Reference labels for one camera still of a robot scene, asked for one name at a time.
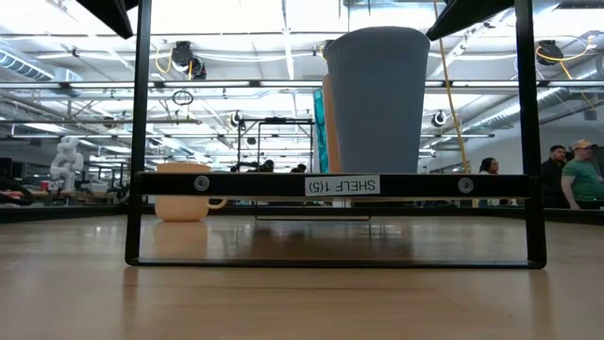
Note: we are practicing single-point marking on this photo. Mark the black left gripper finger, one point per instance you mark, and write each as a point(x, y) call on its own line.
point(111, 14)

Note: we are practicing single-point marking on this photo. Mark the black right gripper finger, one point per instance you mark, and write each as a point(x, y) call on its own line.
point(472, 14)

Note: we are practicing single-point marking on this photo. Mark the blue ribbed plastic cup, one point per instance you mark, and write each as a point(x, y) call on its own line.
point(377, 104)

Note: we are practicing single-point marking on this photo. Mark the orange plastic cup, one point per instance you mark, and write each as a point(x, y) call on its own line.
point(331, 137)

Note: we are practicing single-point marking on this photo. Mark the tall teal plastic tumbler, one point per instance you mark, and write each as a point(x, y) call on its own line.
point(318, 141)

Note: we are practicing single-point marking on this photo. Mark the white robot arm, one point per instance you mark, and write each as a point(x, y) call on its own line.
point(66, 163)

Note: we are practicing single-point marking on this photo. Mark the white shelf label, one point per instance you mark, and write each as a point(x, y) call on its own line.
point(342, 185)

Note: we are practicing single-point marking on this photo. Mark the person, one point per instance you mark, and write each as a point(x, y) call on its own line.
point(490, 166)
point(301, 168)
point(585, 179)
point(552, 179)
point(267, 166)

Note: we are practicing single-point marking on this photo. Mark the black table frame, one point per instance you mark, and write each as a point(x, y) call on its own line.
point(71, 213)

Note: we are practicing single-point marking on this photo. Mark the wooden shelf with black frame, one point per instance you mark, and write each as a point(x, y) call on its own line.
point(264, 185)

